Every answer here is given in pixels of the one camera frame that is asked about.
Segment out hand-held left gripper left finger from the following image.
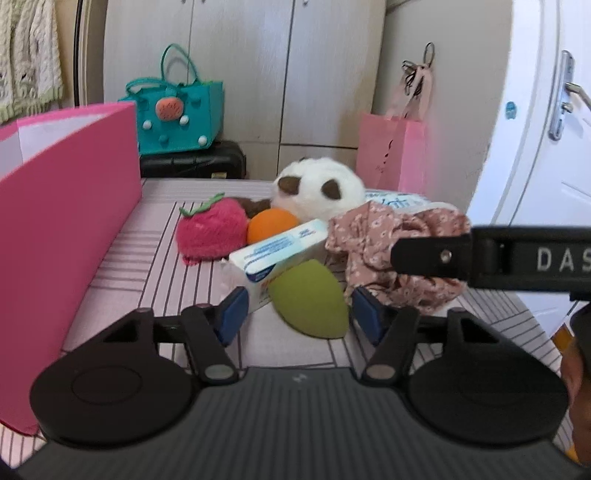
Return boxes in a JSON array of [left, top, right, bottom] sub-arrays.
[[104, 286, 250, 386]]

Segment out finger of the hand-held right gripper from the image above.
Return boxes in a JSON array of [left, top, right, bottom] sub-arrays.
[[390, 233, 474, 280]]

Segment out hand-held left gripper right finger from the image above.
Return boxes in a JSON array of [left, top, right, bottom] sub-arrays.
[[351, 286, 502, 388]]

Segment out pink strawberry plush toy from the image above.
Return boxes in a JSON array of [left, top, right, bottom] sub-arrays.
[[175, 193, 250, 267]]

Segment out orange foam ball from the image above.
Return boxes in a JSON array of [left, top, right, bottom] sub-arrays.
[[247, 209, 301, 245]]

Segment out large pink cardboard box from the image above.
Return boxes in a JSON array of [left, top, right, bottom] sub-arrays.
[[0, 102, 143, 437]]

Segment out person's right forearm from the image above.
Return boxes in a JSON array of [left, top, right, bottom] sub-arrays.
[[560, 339, 591, 464]]

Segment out green egg-shaped sponge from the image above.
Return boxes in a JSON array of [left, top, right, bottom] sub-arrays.
[[269, 258, 349, 341]]

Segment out pink floral cloth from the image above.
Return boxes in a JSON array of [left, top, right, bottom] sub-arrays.
[[325, 202, 472, 312]]

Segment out blue white tissue pack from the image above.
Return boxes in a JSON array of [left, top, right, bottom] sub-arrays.
[[365, 188, 458, 215]]

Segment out white blue tissue box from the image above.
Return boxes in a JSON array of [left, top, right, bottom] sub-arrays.
[[221, 218, 331, 317]]

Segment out white door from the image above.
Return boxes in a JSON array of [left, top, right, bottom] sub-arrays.
[[466, 0, 591, 324]]

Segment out pink striped bed sheet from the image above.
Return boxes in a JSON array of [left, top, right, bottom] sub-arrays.
[[0, 178, 583, 472]]

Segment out pink paper gift bag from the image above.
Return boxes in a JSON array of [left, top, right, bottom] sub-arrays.
[[355, 60, 435, 195]]

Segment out white panda plush toy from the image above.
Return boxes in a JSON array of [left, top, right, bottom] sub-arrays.
[[232, 157, 368, 222]]

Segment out black hard-shell suitcase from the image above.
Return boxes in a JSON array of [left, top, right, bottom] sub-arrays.
[[139, 141, 247, 180]]

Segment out teal felt tote bag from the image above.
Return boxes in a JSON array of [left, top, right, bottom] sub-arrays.
[[117, 44, 225, 155]]

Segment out light wooden wardrobe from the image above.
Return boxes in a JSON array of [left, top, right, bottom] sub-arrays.
[[104, 0, 386, 181]]

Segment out black clothes rack pole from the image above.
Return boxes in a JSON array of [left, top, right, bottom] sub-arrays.
[[74, 0, 87, 109]]

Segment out white green fleece cardigan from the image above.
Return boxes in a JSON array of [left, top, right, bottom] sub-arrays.
[[0, 0, 64, 123]]

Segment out silver door handle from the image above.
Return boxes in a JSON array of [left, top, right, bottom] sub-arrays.
[[549, 50, 591, 141]]

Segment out black hair ties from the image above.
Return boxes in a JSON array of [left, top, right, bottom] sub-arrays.
[[401, 60, 420, 99]]

